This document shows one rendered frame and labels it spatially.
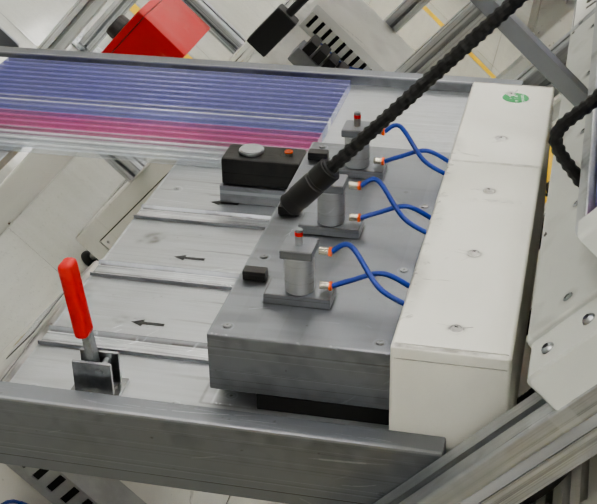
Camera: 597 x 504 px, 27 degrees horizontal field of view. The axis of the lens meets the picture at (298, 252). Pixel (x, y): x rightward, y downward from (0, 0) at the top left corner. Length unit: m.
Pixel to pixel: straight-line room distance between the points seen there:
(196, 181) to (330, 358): 0.42
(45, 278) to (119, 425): 1.72
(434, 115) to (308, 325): 0.54
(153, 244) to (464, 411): 0.39
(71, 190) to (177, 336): 1.86
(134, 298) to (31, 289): 1.52
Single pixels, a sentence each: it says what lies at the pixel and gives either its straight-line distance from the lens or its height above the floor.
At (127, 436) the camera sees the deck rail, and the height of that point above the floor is 1.04.
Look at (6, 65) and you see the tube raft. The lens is 1.56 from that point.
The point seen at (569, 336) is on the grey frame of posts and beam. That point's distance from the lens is 0.76.
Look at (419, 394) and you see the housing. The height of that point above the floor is 1.22.
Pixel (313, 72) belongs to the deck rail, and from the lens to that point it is 1.48.
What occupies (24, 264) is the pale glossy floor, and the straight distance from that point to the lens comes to 2.60.
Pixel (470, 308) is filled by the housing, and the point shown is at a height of 1.26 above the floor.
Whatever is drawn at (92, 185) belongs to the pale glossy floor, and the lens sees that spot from 2.90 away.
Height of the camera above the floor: 1.64
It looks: 30 degrees down
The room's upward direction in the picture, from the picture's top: 49 degrees clockwise
